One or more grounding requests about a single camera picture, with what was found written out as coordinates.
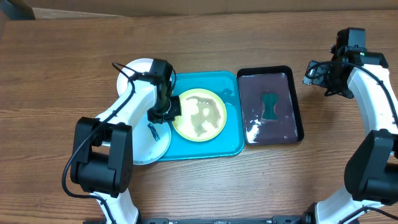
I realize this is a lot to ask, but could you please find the pink white plate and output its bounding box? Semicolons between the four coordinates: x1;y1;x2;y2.
116;58;172;97

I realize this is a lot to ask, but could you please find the teal plastic tray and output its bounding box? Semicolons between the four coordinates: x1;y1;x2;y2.
159;71;244;162

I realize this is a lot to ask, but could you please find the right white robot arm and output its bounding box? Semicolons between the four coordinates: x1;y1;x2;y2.
300;27;397;224

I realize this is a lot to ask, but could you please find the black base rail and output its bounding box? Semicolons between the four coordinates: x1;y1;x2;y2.
137;215;301;224

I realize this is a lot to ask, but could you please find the green sponge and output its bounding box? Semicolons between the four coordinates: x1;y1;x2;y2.
262;93;279;120

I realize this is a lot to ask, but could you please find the yellow plate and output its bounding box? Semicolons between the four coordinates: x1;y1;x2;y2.
172;88;227;142

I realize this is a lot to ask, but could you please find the black rectangular tray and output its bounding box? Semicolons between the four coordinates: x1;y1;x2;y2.
237;65;304;145

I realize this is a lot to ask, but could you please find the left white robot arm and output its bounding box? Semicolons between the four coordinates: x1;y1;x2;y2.
62;58;181;223

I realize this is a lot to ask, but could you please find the light blue plate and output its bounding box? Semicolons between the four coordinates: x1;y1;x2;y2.
132;114;171;166

